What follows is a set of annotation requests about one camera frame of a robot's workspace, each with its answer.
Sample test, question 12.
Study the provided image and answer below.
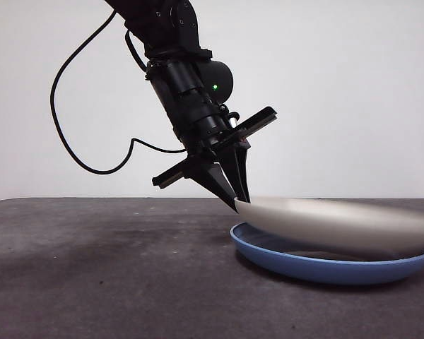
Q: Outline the blue plate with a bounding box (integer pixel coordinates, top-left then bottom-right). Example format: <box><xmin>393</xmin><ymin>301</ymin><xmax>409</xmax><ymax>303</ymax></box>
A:
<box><xmin>229</xmin><ymin>221</ymin><xmax>424</xmax><ymax>286</ymax></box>

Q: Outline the white plate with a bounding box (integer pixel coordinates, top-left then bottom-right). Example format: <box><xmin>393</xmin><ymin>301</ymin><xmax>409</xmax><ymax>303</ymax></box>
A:
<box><xmin>232</xmin><ymin>196</ymin><xmax>424</xmax><ymax>261</ymax></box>

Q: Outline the black cable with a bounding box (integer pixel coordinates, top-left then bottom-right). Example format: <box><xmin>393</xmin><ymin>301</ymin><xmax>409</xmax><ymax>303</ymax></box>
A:
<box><xmin>49</xmin><ymin>8</ymin><xmax>190</xmax><ymax>176</ymax></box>

